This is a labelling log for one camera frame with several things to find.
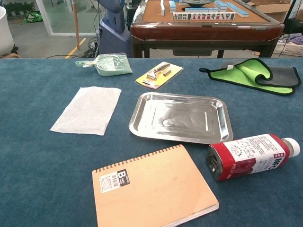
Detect silver metal tray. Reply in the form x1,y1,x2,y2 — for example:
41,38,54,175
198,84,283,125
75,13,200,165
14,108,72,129
128,91,234,145

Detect red juice bottle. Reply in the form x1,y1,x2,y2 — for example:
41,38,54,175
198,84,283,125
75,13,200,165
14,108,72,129
207,133,301,182

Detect potted green plants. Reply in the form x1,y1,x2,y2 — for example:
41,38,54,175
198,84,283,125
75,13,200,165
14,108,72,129
4,1,36,15

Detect cardboard box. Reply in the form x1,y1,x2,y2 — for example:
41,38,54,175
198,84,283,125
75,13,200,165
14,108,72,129
250,0,294,23

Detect green bag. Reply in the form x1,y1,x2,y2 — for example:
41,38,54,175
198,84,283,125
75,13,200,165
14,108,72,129
23,10,44,24

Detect green grey microfiber cloth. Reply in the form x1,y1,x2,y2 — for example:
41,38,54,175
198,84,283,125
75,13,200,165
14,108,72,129
198,58,302,96

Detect white paper sheet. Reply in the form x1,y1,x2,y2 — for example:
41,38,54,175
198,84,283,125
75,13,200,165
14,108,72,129
49,86,122,136

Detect face-up mahjong tile row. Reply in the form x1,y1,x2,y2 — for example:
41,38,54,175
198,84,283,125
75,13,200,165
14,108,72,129
172,11,236,21

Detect wooden pole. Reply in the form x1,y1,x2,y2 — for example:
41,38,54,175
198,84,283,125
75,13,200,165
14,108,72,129
72,0,80,50

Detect white plastic basket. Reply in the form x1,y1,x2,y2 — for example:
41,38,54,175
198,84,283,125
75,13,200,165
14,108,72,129
272,35,303,57

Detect blue-backed mahjong tile row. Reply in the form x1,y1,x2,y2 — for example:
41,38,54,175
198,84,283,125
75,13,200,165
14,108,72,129
226,2,250,17
185,7,220,13

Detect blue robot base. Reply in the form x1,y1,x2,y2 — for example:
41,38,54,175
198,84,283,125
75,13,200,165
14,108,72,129
97,0,132,59

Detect razor in yellow blister pack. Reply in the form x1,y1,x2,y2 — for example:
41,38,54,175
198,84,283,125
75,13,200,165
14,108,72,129
134,61,184,90

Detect black floor cable bundle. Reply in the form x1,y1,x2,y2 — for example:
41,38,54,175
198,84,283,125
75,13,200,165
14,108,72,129
46,35,101,59

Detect tan spiral notebook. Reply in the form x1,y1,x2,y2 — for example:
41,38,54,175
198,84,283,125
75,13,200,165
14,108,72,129
91,144,220,227

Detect brown mahjong table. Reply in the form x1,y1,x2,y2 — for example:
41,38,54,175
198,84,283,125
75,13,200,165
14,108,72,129
130,0,285,59

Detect white round seat shell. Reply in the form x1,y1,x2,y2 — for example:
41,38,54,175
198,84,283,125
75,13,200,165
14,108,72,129
0,6,14,56

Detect packaged green dustpan set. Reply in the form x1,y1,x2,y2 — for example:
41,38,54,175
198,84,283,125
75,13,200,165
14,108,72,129
75,53,133,77

